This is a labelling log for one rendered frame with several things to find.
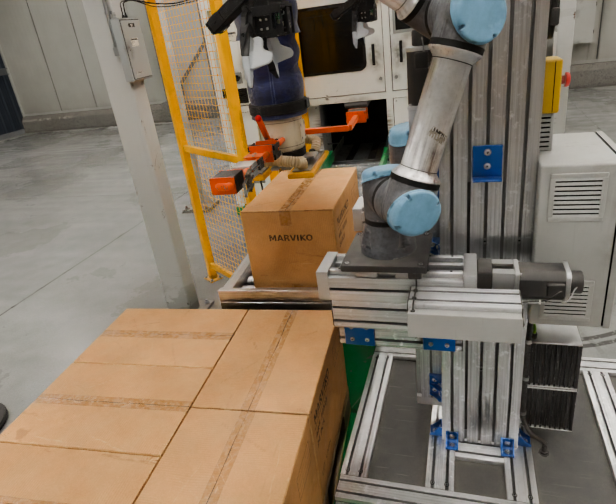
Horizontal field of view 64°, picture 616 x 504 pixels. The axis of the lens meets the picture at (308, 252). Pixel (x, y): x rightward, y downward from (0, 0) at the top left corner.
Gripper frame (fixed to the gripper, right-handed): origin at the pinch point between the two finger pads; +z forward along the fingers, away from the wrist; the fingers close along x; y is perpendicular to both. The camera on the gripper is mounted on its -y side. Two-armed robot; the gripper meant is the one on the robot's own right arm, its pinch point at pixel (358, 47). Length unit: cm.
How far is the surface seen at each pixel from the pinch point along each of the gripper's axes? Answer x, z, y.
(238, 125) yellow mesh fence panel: 46, 33, -77
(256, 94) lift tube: -24.1, 10.6, -34.0
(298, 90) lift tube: -17.6, 11.3, -19.9
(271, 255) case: -21, 77, -40
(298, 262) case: -21, 81, -29
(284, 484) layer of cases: -115, 98, -5
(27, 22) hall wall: 856, -103, -969
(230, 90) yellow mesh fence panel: 45, 15, -78
